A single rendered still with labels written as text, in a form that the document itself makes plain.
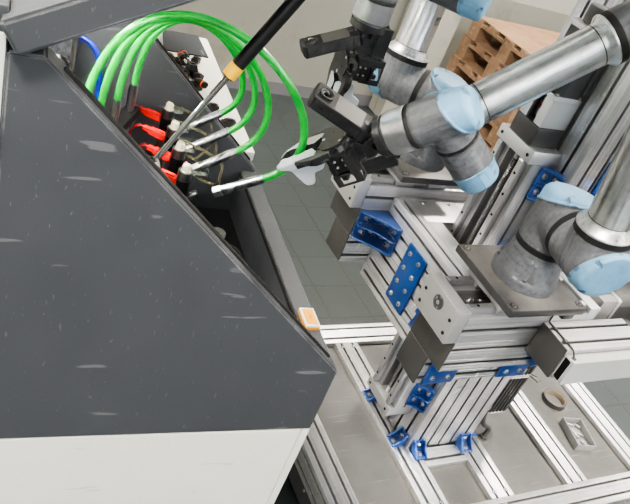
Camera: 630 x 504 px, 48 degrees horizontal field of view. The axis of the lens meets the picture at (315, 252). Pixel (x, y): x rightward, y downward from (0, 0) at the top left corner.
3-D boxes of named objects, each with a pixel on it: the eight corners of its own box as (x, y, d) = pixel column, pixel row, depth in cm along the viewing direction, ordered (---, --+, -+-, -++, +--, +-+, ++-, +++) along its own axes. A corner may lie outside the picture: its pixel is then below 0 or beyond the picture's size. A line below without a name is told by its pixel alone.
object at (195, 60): (213, 97, 194) (217, 79, 191) (174, 91, 189) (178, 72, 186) (199, 61, 210) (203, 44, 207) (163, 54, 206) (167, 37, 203)
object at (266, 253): (304, 412, 139) (331, 355, 130) (284, 413, 137) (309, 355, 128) (239, 223, 184) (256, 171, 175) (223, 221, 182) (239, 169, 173)
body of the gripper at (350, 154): (335, 190, 123) (397, 171, 117) (310, 151, 119) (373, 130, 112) (345, 164, 128) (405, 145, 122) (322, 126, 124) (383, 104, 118)
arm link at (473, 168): (484, 146, 126) (459, 101, 119) (510, 180, 118) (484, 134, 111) (446, 170, 128) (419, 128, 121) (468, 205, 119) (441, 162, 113)
